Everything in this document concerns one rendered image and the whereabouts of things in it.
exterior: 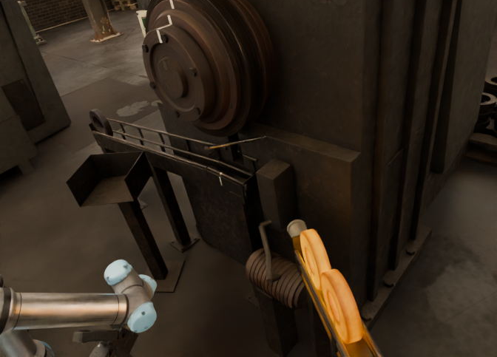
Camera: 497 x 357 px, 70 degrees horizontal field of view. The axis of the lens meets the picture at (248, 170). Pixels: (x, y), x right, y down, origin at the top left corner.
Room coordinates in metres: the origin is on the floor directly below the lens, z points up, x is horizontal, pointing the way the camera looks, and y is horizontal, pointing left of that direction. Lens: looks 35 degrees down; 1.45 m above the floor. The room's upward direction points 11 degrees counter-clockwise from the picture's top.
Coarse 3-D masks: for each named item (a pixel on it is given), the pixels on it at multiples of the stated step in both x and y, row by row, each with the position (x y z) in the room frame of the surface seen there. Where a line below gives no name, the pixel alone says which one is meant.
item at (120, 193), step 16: (96, 160) 1.42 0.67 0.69; (112, 160) 1.40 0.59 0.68; (128, 160) 1.38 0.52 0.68; (144, 160) 1.34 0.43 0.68; (80, 176) 1.31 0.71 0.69; (96, 176) 1.40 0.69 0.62; (112, 176) 1.41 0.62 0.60; (128, 176) 1.19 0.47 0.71; (144, 176) 1.30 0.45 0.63; (80, 192) 1.27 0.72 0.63; (96, 192) 1.31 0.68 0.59; (112, 192) 1.27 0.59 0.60; (128, 192) 1.24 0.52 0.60; (128, 208) 1.26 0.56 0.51; (128, 224) 1.27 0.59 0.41; (144, 224) 1.29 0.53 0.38; (144, 240) 1.26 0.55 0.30; (144, 256) 1.27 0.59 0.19; (160, 256) 1.30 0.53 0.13; (160, 272) 1.25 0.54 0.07; (176, 272) 1.29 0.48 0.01; (160, 288) 1.20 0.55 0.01
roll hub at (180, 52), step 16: (160, 32) 1.02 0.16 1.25; (176, 32) 1.00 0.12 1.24; (160, 48) 1.06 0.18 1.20; (176, 48) 0.98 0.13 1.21; (192, 48) 0.96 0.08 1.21; (144, 64) 1.13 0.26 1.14; (160, 64) 1.04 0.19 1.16; (176, 64) 1.00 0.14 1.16; (192, 64) 0.94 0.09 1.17; (208, 64) 0.96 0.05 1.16; (160, 80) 1.06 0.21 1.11; (176, 80) 1.00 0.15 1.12; (192, 80) 0.97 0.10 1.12; (208, 80) 0.94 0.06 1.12; (160, 96) 1.10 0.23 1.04; (176, 96) 1.02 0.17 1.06; (192, 96) 0.99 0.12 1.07; (208, 96) 0.94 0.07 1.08; (192, 112) 0.99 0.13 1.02; (208, 112) 0.98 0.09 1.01
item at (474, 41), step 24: (480, 0) 1.36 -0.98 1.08; (456, 24) 1.28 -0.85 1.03; (480, 24) 1.41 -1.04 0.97; (456, 48) 1.29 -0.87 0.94; (480, 48) 1.47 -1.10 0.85; (456, 72) 1.31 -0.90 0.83; (480, 72) 1.53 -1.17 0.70; (456, 96) 1.33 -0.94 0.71; (480, 96) 1.60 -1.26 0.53; (456, 120) 1.37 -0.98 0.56; (456, 144) 1.42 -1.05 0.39; (432, 168) 1.41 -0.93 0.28; (432, 192) 1.41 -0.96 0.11
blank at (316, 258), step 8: (304, 232) 0.65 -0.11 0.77; (312, 232) 0.64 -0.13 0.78; (304, 240) 0.65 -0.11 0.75; (312, 240) 0.61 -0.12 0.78; (320, 240) 0.61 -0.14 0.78; (304, 248) 0.66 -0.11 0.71; (312, 248) 0.59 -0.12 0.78; (320, 248) 0.59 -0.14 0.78; (304, 256) 0.66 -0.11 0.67; (312, 256) 0.59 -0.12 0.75; (320, 256) 0.57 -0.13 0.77; (312, 264) 0.63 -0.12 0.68; (320, 264) 0.56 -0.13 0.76; (328, 264) 0.56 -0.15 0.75; (312, 272) 0.60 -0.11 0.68; (320, 272) 0.55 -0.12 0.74; (320, 280) 0.54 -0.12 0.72; (320, 288) 0.55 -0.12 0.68
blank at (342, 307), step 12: (324, 276) 0.51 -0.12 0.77; (336, 276) 0.48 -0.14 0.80; (324, 288) 0.51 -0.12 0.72; (336, 288) 0.45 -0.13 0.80; (348, 288) 0.45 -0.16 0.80; (336, 300) 0.44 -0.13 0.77; (348, 300) 0.43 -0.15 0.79; (336, 312) 0.47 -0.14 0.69; (348, 312) 0.41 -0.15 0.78; (336, 324) 0.45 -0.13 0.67; (348, 324) 0.40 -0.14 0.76; (360, 324) 0.39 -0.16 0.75; (348, 336) 0.39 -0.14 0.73; (360, 336) 0.39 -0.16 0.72
